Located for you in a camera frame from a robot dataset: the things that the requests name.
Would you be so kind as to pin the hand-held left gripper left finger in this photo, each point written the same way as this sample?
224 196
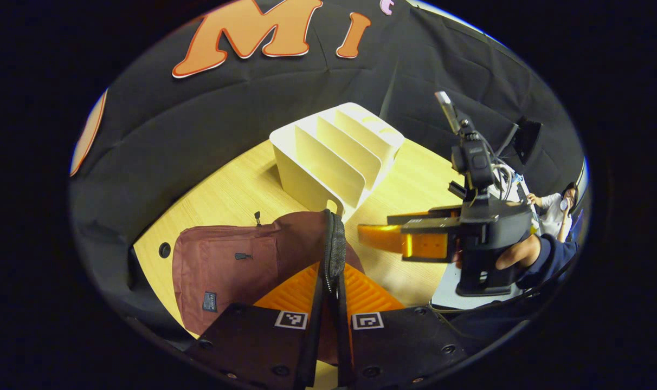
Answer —
313 352

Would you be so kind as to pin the black backdrop cloth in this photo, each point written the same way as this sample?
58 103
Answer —
198 135

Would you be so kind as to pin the maroon schoolbag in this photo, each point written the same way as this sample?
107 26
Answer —
220 271

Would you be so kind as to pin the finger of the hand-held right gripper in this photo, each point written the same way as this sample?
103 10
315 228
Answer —
426 244
426 216

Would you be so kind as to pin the black monitor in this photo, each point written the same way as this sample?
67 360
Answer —
529 141

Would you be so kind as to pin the white bookshelf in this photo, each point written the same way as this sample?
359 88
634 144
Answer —
307 168

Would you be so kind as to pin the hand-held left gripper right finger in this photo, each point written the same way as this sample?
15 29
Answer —
346 352

